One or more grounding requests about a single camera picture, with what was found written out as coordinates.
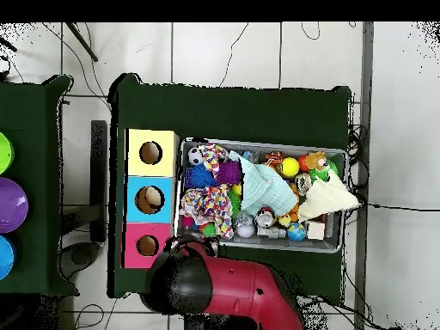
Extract colourful patterned cloth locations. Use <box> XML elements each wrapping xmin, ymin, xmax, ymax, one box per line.
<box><xmin>180</xmin><ymin>143</ymin><xmax>235</xmax><ymax>241</ymax></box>

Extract wooden three-hole box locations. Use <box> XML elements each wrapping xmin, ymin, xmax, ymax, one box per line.
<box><xmin>122</xmin><ymin>128</ymin><xmax>180</xmax><ymax>270</ymax></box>

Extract shallow clear mesh bin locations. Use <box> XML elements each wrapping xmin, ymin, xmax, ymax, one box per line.
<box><xmin>174</xmin><ymin>137</ymin><xmax>347</xmax><ymax>254</ymax></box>

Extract purple spiky ball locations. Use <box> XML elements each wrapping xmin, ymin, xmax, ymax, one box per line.
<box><xmin>218</xmin><ymin>161</ymin><xmax>243</xmax><ymax>186</ymax></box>

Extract blue spiky ball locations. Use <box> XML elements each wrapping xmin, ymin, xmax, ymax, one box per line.
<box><xmin>186</xmin><ymin>163</ymin><xmax>217</xmax><ymax>190</ymax></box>

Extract small soccer ball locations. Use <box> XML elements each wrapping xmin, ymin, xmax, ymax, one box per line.
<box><xmin>187</xmin><ymin>145</ymin><xmax>206</xmax><ymax>166</ymax></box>

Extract mint green cloth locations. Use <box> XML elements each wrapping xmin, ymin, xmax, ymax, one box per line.
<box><xmin>239</xmin><ymin>156</ymin><xmax>300</xmax><ymax>218</ymax></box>

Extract yellow ball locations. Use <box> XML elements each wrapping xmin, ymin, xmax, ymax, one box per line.
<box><xmin>279</xmin><ymin>157</ymin><xmax>301</xmax><ymax>179</ymax></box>

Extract dark green table cloth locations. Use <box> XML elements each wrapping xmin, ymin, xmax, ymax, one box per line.
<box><xmin>0</xmin><ymin>74</ymin><xmax>80</xmax><ymax>296</ymax></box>
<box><xmin>107</xmin><ymin>71</ymin><xmax>353</xmax><ymax>300</ymax></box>

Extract blue globe ball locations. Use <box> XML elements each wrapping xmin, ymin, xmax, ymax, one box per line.
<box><xmin>287</xmin><ymin>223</ymin><xmax>308</xmax><ymax>242</ymax></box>

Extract brown plush bear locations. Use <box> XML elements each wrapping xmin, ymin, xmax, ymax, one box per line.
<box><xmin>305</xmin><ymin>150</ymin><xmax>330</xmax><ymax>173</ymax></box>

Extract wooden cube block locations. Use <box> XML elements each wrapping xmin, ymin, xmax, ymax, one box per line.
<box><xmin>306</xmin><ymin>219</ymin><xmax>327</xmax><ymax>241</ymax></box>

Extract cream yellow cloth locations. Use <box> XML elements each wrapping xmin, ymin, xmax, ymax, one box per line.
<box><xmin>297</xmin><ymin>171</ymin><xmax>362</xmax><ymax>223</ymax></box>

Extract black flat bar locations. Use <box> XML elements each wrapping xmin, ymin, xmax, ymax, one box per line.
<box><xmin>90</xmin><ymin>119</ymin><xmax>109</xmax><ymax>243</ymax></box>

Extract grey round base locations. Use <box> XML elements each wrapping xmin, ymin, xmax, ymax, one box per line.
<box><xmin>60</xmin><ymin>240</ymin><xmax>102</xmax><ymax>279</ymax></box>

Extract black rod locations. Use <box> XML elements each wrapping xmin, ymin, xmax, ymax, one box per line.
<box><xmin>64</xmin><ymin>22</ymin><xmax>99</xmax><ymax>63</ymax></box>

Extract purple plastic bowl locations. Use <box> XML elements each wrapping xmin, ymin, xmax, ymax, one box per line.
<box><xmin>0</xmin><ymin>177</ymin><xmax>29</xmax><ymax>235</ymax></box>

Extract green plastic bowl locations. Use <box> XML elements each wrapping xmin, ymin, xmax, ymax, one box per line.
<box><xmin>0</xmin><ymin>131</ymin><xmax>15</xmax><ymax>174</ymax></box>

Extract blue plastic bowl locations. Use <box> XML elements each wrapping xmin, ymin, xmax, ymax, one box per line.
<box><xmin>0</xmin><ymin>235</ymin><xmax>15</xmax><ymax>282</ymax></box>

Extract black cable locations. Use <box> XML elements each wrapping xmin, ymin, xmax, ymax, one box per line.
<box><xmin>300</xmin><ymin>22</ymin><xmax>321</xmax><ymax>41</ymax></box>
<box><xmin>219</xmin><ymin>22</ymin><xmax>250</xmax><ymax>87</ymax></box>
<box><xmin>357</xmin><ymin>202</ymin><xmax>440</xmax><ymax>213</ymax></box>

